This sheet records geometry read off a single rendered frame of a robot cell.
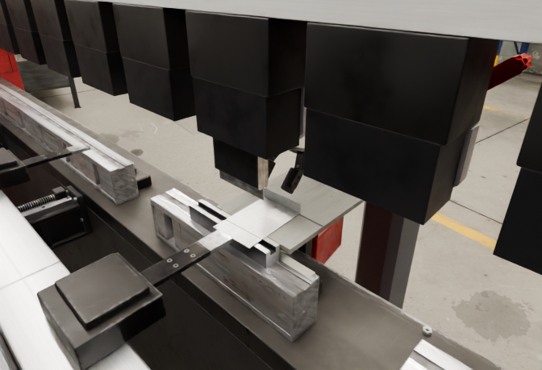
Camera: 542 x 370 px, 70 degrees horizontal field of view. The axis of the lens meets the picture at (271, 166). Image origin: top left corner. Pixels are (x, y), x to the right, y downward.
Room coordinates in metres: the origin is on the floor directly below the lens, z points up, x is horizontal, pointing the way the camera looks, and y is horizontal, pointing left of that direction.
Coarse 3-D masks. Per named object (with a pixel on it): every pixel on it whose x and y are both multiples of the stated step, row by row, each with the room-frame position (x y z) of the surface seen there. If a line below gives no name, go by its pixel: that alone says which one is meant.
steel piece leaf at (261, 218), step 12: (264, 192) 0.63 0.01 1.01; (252, 204) 0.60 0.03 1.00; (264, 204) 0.60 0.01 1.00; (276, 204) 0.60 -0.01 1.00; (288, 204) 0.59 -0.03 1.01; (300, 204) 0.57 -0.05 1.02; (240, 216) 0.56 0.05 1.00; (252, 216) 0.56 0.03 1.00; (264, 216) 0.56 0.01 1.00; (276, 216) 0.56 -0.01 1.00; (288, 216) 0.56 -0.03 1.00; (252, 228) 0.52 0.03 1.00; (264, 228) 0.52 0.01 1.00; (276, 228) 0.52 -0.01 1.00
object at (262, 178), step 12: (216, 144) 0.54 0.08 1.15; (228, 144) 0.52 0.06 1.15; (216, 156) 0.55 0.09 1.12; (228, 156) 0.52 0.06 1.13; (240, 156) 0.51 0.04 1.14; (252, 156) 0.49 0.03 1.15; (228, 168) 0.53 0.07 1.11; (240, 168) 0.51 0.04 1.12; (252, 168) 0.49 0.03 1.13; (264, 168) 0.49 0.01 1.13; (228, 180) 0.54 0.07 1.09; (240, 180) 0.51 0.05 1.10; (252, 180) 0.49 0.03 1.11; (264, 180) 0.49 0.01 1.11; (252, 192) 0.50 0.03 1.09
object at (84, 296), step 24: (216, 240) 0.49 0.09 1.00; (96, 264) 0.40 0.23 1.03; (120, 264) 0.40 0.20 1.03; (168, 264) 0.43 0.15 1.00; (192, 264) 0.44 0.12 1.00; (48, 288) 0.37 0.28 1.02; (72, 288) 0.36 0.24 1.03; (96, 288) 0.36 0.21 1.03; (120, 288) 0.36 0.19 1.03; (144, 288) 0.36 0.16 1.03; (48, 312) 0.33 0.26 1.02; (72, 312) 0.33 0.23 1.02; (96, 312) 0.32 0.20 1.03; (120, 312) 0.33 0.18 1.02; (144, 312) 0.34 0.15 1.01; (72, 336) 0.29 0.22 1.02; (96, 336) 0.30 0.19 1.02; (120, 336) 0.31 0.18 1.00; (96, 360) 0.29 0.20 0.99
